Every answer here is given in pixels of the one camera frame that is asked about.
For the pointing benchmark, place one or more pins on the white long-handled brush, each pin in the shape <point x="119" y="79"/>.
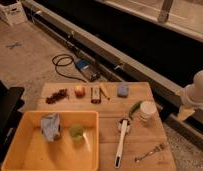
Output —
<point x="123" y="127"/>

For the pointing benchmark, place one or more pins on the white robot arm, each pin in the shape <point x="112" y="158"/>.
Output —
<point x="191" y="97"/>

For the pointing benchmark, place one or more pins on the brown rectangular box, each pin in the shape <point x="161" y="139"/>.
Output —
<point x="95" y="95"/>

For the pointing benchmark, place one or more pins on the blue sponge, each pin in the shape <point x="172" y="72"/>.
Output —
<point x="122" y="91"/>

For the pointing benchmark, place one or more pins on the blue power device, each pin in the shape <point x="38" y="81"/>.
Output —
<point x="87" y="70"/>

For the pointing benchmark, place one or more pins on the orange apple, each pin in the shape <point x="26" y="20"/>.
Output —
<point x="79" y="91"/>

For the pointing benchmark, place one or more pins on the green pepper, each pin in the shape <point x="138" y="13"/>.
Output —
<point x="133" y="109"/>

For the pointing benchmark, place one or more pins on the bunch of dark grapes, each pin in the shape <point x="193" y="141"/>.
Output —
<point x="57" y="96"/>

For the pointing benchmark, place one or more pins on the green cup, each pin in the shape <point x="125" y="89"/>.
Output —
<point x="76" y="132"/>

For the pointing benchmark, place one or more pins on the wooden board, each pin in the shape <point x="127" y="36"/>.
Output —
<point x="127" y="143"/>

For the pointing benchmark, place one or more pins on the crumpled grey cloth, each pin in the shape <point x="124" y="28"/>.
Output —
<point x="50" y="127"/>

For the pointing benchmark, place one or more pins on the metal fork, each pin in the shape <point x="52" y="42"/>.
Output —
<point x="157" y="148"/>

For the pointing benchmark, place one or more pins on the black chair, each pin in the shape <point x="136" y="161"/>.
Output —
<point x="10" y="103"/>

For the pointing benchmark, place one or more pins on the white cardboard box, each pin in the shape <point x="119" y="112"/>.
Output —
<point x="12" y="12"/>

